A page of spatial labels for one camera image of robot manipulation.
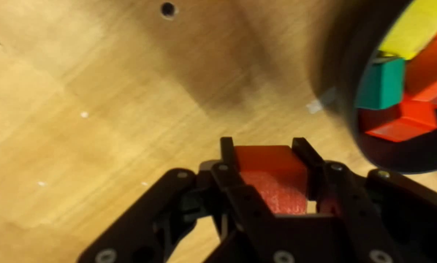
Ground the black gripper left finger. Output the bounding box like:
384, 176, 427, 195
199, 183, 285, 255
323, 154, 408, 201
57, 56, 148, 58
76, 137, 297, 263

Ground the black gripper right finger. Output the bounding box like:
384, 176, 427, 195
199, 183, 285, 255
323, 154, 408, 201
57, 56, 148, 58
291, 137, 437, 263

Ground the small orange wooden block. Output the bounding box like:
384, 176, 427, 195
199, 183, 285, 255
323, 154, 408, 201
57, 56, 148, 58
234, 145, 311, 217

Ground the black bowl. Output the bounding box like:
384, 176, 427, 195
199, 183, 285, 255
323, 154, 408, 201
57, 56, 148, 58
310, 0, 437, 176

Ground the small clear tape piece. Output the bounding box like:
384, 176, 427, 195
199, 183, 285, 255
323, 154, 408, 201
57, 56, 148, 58
304, 87, 339, 116

